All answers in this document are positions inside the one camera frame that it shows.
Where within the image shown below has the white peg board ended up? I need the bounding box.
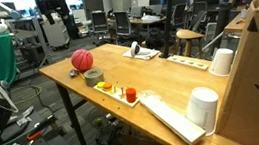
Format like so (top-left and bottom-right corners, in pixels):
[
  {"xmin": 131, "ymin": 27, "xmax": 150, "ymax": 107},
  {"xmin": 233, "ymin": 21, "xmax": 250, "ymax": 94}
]
[{"xmin": 92, "ymin": 78, "xmax": 141, "ymax": 113}]

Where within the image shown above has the black box on floor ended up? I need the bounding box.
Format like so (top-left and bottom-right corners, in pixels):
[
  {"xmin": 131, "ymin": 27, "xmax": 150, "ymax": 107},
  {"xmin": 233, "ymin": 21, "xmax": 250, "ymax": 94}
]
[{"xmin": 93, "ymin": 122, "xmax": 127, "ymax": 145}]

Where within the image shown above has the orange disc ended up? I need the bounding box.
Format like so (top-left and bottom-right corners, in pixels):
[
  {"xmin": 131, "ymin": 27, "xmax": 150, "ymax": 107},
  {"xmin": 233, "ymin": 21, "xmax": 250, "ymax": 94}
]
[{"xmin": 102, "ymin": 81, "xmax": 114, "ymax": 92}]

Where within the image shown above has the black table leg frame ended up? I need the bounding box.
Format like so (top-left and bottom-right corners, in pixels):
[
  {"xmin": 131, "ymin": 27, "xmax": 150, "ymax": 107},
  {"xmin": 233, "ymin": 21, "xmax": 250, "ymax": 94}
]
[{"xmin": 54, "ymin": 78, "xmax": 94, "ymax": 145}]

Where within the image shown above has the wooden stool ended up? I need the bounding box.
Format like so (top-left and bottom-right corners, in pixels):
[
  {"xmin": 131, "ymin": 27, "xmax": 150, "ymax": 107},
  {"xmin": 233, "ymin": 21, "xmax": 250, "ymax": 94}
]
[{"xmin": 173, "ymin": 25, "xmax": 208, "ymax": 62}]

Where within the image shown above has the black mesh office chair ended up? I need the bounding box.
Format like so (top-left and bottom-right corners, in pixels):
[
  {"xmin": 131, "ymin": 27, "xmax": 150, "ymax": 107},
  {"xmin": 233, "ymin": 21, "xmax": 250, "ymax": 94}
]
[
  {"xmin": 89, "ymin": 10, "xmax": 112, "ymax": 45},
  {"xmin": 113, "ymin": 9, "xmax": 136, "ymax": 47}
]

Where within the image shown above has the black vertical pole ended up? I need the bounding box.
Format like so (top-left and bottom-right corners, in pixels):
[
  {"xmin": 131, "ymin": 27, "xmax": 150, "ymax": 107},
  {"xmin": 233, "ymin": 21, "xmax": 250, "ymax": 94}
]
[{"xmin": 154, "ymin": 0, "xmax": 186, "ymax": 60}]

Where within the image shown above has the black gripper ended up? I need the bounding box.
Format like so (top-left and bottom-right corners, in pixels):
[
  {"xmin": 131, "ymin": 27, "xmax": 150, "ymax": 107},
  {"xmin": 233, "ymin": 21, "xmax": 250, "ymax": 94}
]
[{"xmin": 37, "ymin": 0, "xmax": 72, "ymax": 27}]

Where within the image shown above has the grey metal shelf frame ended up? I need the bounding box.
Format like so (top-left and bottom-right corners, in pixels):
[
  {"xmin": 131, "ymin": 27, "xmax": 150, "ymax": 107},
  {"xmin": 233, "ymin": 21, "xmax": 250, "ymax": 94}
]
[{"xmin": 5, "ymin": 14, "xmax": 53, "ymax": 73}]

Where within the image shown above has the large white paper cup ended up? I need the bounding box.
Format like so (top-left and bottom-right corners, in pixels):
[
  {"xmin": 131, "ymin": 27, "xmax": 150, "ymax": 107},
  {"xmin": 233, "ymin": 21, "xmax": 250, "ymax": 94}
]
[{"xmin": 181, "ymin": 84, "xmax": 224, "ymax": 139}]

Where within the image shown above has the long white flat board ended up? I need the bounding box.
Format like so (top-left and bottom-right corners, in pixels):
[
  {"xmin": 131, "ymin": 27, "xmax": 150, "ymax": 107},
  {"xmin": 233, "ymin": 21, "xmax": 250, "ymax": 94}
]
[{"xmin": 138, "ymin": 87, "xmax": 208, "ymax": 145}]

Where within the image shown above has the white tray with round holes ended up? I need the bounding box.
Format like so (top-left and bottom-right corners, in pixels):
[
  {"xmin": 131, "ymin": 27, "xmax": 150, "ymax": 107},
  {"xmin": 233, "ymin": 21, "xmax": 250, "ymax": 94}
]
[{"xmin": 166, "ymin": 50, "xmax": 210, "ymax": 76}]

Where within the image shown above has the yellow disc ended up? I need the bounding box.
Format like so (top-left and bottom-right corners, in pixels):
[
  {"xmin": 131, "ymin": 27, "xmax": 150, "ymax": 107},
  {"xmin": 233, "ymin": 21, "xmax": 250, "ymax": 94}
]
[{"xmin": 96, "ymin": 81, "xmax": 106, "ymax": 90}]

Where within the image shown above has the grey duct tape roll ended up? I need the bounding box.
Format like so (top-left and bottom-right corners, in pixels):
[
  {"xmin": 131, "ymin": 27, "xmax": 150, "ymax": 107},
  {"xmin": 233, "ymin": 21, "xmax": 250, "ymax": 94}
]
[{"xmin": 83, "ymin": 67, "xmax": 106, "ymax": 88}]

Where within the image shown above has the large cardboard box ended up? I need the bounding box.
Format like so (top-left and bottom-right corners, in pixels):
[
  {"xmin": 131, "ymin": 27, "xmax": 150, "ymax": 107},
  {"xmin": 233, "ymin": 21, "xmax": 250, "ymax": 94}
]
[{"xmin": 198, "ymin": 0, "xmax": 259, "ymax": 145}]

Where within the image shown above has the white rolling cabinet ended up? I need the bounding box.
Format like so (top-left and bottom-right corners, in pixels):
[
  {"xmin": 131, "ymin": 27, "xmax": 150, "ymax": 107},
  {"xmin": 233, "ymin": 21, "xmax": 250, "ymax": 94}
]
[{"xmin": 41, "ymin": 18, "xmax": 72, "ymax": 52}]

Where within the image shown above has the small silver metal clip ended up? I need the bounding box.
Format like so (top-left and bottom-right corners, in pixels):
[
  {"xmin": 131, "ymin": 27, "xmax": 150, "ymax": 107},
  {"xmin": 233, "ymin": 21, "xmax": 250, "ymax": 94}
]
[{"xmin": 68, "ymin": 68, "xmax": 81, "ymax": 78}]

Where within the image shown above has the small green ball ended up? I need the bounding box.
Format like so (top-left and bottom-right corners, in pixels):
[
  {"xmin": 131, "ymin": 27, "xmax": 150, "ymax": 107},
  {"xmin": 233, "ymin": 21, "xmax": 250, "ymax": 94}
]
[{"xmin": 93, "ymin": 116, "xmax": 104, "ymax": 127}]

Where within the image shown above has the wooden side desk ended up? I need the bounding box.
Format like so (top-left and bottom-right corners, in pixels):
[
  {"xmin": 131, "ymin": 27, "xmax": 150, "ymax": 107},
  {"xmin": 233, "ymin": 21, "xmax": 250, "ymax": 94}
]
[{"xmin": 222, "ymin": 11, "xmax": 249, "ymax": 36}]

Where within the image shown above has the round wooden office table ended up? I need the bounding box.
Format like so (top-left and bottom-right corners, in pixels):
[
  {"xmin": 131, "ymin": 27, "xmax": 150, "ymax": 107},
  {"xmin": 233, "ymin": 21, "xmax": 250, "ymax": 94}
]
[{"xmin": 105, "ymin": 10, "xmax": 167, "ymax": 32}]

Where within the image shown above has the orange handled tool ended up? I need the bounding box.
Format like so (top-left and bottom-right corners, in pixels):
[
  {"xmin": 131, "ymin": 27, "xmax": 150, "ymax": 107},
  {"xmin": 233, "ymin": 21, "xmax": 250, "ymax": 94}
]
[{"xmin": 25, "ymin": 129, "xmax": 43, "ymax": 141}]

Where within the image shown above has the white VR controller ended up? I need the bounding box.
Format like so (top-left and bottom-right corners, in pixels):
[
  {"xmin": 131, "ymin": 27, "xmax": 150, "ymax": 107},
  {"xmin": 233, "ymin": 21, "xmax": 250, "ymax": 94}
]
[{"xmin": 129, "ymin": 38, "xmax": 153, "ymax": 58}]

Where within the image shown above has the clear plastic bag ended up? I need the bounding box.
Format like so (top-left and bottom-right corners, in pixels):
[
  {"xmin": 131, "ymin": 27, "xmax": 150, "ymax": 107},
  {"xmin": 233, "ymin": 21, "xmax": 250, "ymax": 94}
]
[{"xmin": 137, "ymin": 87, "xmax": 165, "ymax": 107}]

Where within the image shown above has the red-orange cylinder block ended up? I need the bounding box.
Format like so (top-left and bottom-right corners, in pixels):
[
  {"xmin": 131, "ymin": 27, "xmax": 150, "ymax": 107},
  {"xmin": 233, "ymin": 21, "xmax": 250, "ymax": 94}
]
[{"xmin": 125, "ymin": 86, "xmax": 138, "ymax": 104}]

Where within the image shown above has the small white paper cup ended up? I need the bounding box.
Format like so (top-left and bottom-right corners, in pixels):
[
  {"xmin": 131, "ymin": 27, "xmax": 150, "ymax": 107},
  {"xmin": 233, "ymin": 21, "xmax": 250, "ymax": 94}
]
[{"xmin": 205, "ymin": 46, "xmax": 238, "ymax": 79}]

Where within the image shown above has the white cloth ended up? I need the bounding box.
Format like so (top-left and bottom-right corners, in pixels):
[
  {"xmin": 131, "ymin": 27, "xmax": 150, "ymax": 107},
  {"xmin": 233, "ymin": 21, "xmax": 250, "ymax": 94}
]
[{"xmin": 122, "ymin": 44, "xmax": 162, "ymax": 64}]

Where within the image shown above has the red rubber ball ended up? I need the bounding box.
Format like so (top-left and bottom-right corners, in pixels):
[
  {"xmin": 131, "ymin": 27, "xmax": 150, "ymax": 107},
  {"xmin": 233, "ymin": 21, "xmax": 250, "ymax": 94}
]
[{"xmin": 69, "ymin": 47, "xmax": 96, "ymax": 74}]

